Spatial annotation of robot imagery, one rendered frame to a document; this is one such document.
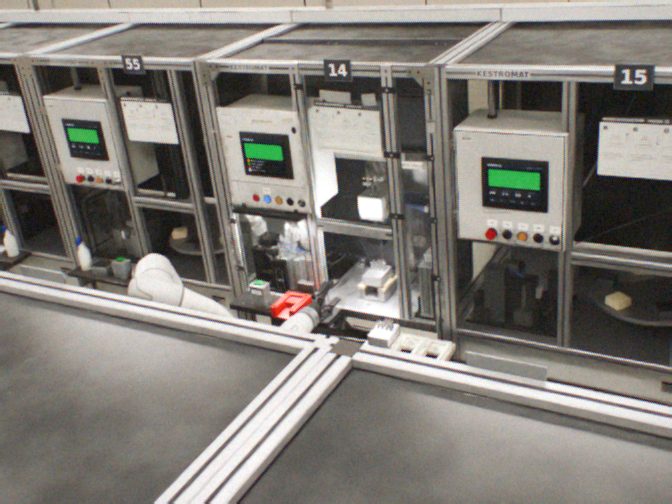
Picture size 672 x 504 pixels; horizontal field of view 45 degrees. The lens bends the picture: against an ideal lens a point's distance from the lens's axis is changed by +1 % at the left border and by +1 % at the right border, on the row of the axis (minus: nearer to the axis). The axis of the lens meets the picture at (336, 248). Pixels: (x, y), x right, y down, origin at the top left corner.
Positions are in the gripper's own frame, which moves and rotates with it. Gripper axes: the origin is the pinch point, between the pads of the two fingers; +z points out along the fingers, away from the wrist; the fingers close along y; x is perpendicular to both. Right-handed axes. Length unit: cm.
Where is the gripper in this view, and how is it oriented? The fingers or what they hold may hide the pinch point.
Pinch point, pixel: (334, 291)
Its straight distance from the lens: 342.0
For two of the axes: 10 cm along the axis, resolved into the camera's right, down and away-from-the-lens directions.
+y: -1.0, -9.0, -4.3
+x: -8.8, -1.2, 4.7
